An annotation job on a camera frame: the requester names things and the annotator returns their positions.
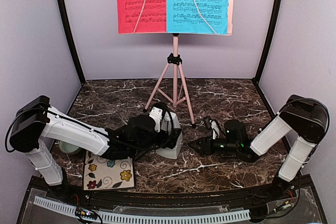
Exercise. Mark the right black frame post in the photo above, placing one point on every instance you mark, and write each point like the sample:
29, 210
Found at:
268, 41

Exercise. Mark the blue sheet music paper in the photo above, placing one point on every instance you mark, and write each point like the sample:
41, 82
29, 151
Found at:
210, 17

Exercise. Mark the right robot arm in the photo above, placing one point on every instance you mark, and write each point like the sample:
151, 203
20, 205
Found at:
307, 117

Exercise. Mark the black frame post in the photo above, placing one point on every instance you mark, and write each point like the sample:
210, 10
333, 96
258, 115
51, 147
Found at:
70, 40
268, 41

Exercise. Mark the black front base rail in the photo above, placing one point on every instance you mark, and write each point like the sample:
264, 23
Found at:
300, 204

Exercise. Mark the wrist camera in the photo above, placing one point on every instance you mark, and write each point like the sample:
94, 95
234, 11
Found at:
159, 113
213, 126

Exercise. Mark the red sheet music paper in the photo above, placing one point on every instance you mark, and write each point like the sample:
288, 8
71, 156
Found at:
141, 16

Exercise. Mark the white metronome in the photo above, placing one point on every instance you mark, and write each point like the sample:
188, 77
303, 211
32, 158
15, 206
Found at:
170, 126

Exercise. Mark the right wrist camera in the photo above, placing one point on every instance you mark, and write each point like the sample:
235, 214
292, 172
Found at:
213, 126

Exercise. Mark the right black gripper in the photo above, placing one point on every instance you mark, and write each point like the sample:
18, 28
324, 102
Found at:
203, 140

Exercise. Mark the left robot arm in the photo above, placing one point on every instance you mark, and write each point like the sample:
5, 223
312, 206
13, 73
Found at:
38, 120

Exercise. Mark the floral square plate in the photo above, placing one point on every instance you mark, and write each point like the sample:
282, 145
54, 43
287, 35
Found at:
106, 174

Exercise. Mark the pale green bowl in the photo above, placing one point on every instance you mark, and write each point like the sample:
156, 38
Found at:
69, 148

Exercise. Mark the grey slotted cable duct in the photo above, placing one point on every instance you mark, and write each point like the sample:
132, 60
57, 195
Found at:
141, 215

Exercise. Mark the pink music stand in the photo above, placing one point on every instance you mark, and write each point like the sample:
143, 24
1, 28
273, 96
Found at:
171, 83

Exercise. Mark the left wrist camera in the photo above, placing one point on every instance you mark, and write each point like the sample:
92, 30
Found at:
159, 113

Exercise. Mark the left black frame post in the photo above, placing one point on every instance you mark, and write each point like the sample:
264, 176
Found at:
70, 40

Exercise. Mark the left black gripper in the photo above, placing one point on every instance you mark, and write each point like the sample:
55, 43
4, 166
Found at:
164, 142

